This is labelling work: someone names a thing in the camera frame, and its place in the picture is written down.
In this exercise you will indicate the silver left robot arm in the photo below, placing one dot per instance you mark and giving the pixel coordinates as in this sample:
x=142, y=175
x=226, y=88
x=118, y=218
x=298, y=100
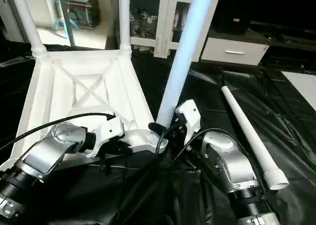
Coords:
x=44, y=151

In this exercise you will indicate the dark storage box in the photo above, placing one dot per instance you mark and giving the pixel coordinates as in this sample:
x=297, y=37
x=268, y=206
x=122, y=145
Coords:
x=81, y=12

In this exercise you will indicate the white plastic table leg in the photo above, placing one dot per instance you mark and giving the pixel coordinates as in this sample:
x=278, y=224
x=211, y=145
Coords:
x=124, y=15
x=185, y=52
x=252, y=136
x=27, y=17

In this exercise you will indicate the white plastic table top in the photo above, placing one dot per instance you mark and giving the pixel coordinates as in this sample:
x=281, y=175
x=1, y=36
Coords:
x=79, y=81

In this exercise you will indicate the black mat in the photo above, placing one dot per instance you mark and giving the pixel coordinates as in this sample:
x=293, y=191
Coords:
x=256, y=86

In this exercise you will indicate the white glass-door cabinet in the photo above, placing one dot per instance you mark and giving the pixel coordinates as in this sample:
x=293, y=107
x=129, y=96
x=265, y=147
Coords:
x=148, y=17

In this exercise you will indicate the black box yellow label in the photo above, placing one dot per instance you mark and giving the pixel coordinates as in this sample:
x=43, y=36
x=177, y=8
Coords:
x=232, y=12

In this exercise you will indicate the white flat panel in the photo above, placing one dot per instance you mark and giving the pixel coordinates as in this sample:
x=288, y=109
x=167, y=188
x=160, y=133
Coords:
x=302, y=86

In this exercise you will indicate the light blue metal frame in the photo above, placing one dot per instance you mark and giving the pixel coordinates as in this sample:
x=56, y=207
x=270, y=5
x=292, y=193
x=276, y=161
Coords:
x=64, y=12

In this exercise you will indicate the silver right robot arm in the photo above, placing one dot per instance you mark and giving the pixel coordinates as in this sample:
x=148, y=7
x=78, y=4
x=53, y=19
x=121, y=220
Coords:
x=229, y=160

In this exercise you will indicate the white drawer unit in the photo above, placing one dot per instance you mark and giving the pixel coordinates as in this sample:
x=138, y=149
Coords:
x=234, y=49

